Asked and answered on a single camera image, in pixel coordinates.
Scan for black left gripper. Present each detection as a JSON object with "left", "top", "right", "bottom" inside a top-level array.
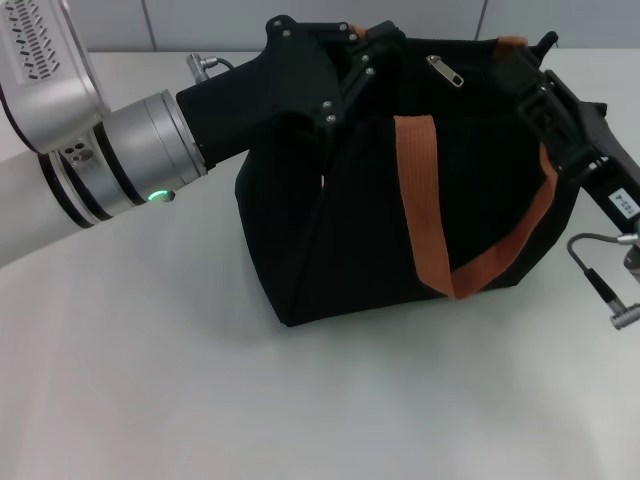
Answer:
[{"left": 174, "top": 15, "right": 402, "bottom": 167}]

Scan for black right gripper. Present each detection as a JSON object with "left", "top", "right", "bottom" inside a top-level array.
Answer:
[{"left": 508, "top": 46, "right": 640, "bottom": 222}]

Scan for silver metal zipper pull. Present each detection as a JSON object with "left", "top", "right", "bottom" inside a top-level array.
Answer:
[{"left": 425, "top": 54, "right": 467, "bottom": 89}]

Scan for black fabric bag orange handles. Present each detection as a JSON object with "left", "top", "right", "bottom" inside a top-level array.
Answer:
[{"left": 234, "top": 21, "right": 577, "bottom": 329}]

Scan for left gripper grey cable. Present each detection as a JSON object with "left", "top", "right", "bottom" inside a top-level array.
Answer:
[{"left": 186, "top": 52, "right": 236, "bottom": 82}]

